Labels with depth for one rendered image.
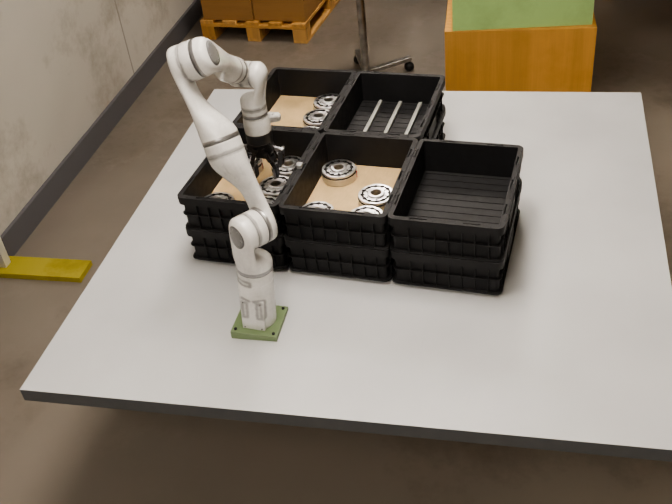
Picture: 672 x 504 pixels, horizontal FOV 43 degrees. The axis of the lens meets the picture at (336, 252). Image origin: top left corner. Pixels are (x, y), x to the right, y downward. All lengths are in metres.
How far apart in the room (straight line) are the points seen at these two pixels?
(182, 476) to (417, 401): 1.10
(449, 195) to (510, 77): 1.65
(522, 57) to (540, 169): 1.26
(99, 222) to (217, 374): 2.05
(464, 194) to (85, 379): 1.13
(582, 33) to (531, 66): 0.26
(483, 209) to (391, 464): 0.91
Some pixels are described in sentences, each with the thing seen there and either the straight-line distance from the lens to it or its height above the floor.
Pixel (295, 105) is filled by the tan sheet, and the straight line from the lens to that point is 2.96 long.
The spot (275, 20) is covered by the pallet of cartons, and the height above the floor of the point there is 0.13.
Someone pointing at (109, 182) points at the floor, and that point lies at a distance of 4.38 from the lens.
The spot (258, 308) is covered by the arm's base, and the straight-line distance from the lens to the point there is 2.17.
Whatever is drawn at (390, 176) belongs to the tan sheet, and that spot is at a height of 0.83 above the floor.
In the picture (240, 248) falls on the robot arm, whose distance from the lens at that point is 2.06.
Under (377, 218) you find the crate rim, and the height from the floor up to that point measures 0.93.
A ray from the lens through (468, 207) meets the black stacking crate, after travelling 2.38.
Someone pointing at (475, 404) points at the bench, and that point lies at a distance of 2.02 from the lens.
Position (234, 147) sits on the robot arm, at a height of 1.20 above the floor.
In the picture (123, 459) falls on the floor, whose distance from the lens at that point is 3.00.
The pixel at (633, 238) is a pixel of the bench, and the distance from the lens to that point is 2.52.
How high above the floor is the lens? 2.21
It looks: 38 degrees down
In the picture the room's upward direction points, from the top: 7 degrees counter-clockwise
